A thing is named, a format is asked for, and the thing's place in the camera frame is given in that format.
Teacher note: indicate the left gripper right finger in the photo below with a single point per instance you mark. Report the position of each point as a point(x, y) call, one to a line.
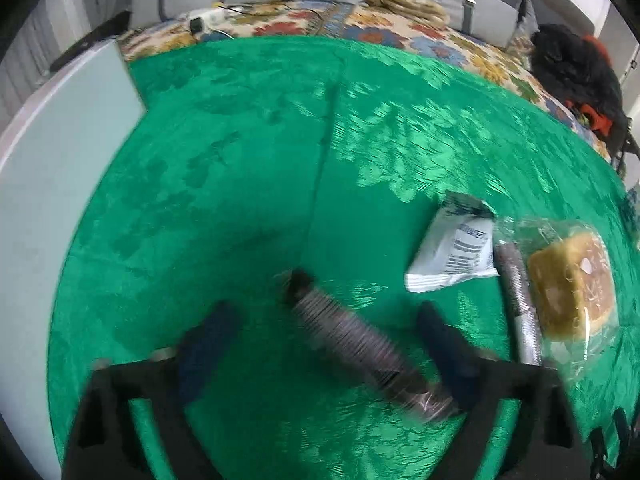
point(545, 442)

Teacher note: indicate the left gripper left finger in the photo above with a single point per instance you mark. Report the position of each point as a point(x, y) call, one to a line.
point(104, 443)

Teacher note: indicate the dark chocolate bar packet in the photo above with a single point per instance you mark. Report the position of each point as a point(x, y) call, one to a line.
point(365, 350)

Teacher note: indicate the packaged bread loaf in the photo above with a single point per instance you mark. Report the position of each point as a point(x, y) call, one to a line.
point(572, 287)

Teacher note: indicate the white silver snack pouch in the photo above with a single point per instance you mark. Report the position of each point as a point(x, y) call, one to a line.
point(458, 246)

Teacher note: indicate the white cardboard box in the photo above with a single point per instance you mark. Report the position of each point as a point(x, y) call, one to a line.
point(53, 155)

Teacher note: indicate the black chair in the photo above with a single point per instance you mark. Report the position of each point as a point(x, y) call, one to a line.
point(628, 146)

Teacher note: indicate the red garment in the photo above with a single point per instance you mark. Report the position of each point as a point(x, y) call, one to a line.
point(596, 92)

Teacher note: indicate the green patterned tablecloth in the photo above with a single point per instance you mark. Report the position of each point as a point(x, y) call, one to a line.
point(260, 155)

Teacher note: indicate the floral bedsheet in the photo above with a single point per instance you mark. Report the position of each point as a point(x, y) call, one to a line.
point(508, 68)

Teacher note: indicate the black jacket pile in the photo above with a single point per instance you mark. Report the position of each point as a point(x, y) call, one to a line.
point(553, 61)

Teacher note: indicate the far right grey pillow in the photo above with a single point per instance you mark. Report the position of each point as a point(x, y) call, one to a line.
point(525, 25)

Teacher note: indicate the white power adapter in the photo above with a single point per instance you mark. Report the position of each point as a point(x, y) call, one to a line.
point(203, 21)

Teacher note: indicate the grey curtain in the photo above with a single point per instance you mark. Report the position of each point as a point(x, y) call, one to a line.
point(49, 31)

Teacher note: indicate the folded beige cloth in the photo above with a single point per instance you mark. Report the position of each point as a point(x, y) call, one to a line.
point(426, 10)

